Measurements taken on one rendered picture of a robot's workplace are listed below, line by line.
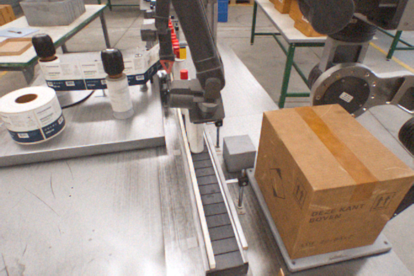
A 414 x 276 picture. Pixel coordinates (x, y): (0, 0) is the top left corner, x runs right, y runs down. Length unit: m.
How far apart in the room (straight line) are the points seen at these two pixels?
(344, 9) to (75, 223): 0.88
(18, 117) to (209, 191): 0.73
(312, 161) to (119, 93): 0.80
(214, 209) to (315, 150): 0.34
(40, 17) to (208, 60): 2.73
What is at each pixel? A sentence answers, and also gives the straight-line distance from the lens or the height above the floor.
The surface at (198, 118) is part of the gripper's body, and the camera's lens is 0.75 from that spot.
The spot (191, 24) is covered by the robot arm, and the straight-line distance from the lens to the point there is 0.56.
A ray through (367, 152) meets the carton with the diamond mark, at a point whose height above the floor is 1.12.
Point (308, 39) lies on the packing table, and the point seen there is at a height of 0.78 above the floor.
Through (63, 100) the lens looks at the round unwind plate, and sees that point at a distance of 1.45.
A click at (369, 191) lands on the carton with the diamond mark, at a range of 0.69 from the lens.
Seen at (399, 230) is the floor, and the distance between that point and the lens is 2.21.
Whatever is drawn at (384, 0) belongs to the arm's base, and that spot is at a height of 1.44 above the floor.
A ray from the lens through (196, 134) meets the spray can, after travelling 0.93.
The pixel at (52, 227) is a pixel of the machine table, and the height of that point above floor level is 0.83.
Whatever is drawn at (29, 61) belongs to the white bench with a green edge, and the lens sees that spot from 2.34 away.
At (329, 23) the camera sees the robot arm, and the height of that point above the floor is 1.41.
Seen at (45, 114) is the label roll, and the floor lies 0.99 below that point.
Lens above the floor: 1.54
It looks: 35 degrees down
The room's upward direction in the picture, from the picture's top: straight up
